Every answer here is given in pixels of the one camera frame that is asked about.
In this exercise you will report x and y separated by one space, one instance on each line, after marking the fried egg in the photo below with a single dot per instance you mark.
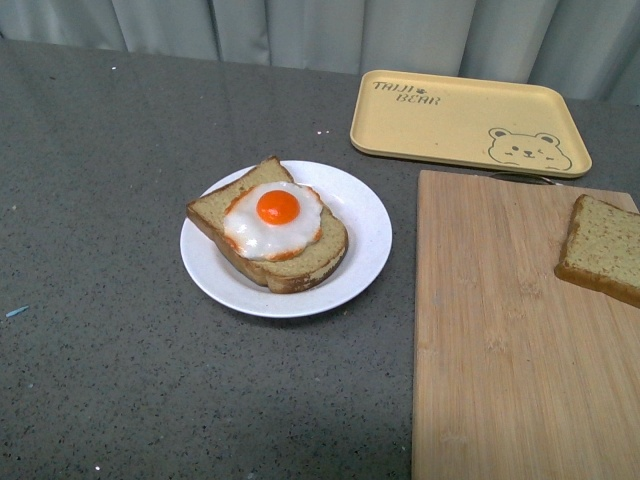
273 221

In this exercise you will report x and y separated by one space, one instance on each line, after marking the white round plate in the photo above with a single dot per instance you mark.
370 240

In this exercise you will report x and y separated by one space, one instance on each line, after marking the bread slice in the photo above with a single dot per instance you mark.
312 266
601 250

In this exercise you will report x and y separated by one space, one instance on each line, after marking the yellow bear tray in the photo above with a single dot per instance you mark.
466 122

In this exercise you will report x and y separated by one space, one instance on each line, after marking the wooden cutting board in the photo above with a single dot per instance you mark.
517 374

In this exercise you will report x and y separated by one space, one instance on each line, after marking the blue plastic scrap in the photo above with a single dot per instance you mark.
17 311

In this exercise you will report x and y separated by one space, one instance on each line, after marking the grey curtain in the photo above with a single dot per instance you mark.
582 49

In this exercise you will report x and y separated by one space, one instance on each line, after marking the metal cutting board handle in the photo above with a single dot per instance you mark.
523 178

